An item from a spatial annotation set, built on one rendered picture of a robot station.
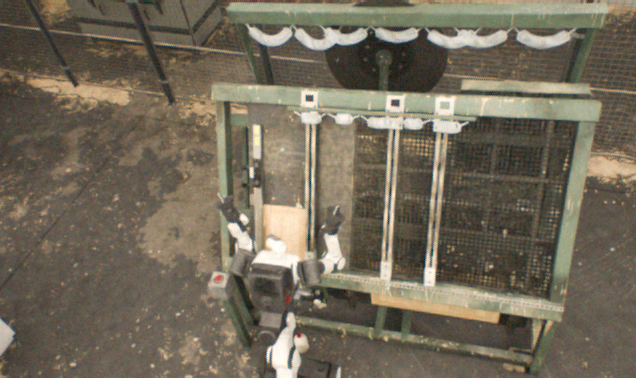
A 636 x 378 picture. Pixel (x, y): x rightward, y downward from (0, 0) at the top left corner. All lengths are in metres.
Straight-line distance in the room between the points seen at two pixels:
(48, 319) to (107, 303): 0.50
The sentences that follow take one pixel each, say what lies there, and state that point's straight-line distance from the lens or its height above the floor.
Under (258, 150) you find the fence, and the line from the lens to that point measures 3.61.
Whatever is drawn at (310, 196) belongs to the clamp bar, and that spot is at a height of 1.33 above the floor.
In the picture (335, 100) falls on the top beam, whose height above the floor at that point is 1.92.
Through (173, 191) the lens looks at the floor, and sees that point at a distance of 5.84.
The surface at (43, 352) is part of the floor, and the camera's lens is 5.28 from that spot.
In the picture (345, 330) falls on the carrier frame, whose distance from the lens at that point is 4.34.
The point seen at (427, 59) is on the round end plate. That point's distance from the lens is 3.75.
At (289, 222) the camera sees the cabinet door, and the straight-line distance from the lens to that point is 3.72.
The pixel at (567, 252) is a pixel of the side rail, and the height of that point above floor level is 1.19.
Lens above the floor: 4.00
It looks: 47 degrees down
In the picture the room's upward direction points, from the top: 11 degrees counter-clockwise
